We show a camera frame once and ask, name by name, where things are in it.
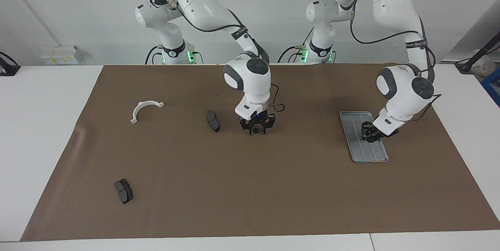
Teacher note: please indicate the black stand pole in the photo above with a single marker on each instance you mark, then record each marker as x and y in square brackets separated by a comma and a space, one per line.
[465, 67]

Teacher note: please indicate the blue crate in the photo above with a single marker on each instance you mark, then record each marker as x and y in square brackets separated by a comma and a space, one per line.
[493, 85]

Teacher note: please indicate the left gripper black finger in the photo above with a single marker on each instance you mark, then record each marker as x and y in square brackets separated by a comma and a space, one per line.
[379, 137]
[367, 136]

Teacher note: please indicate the black clamp mount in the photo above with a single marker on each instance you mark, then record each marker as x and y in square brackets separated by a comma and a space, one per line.
[9, 69]

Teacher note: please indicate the white curved plastic bracket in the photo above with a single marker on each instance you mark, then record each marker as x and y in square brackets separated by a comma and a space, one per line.
[140, 106]

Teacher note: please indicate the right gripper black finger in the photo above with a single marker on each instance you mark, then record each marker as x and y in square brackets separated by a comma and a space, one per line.
[247, 126]
[268, 123]

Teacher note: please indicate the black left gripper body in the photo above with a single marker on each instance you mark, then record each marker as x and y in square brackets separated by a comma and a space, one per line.
[388, 132]

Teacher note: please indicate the dark grey brake pad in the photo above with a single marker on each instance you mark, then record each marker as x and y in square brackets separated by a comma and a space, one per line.
[213, 121]
[123, 191]

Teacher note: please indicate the white wall socket box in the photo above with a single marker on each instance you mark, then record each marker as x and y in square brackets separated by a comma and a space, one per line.
[62, 54]

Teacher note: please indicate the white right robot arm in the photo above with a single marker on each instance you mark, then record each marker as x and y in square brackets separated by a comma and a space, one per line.
[195, 5]

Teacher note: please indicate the clear plastic bag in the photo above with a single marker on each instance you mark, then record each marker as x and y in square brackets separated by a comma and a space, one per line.
[484, 63]

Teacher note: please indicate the silver metal tray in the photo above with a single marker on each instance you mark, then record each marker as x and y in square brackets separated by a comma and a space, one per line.
[359, 149]

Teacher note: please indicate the brown table mat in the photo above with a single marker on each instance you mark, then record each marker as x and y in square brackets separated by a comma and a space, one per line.
[250, 196]

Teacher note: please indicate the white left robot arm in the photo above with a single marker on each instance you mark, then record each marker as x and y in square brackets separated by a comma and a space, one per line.
[394, 5]

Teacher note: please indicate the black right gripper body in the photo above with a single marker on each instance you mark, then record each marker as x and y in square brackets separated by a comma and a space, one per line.
[257, 118]

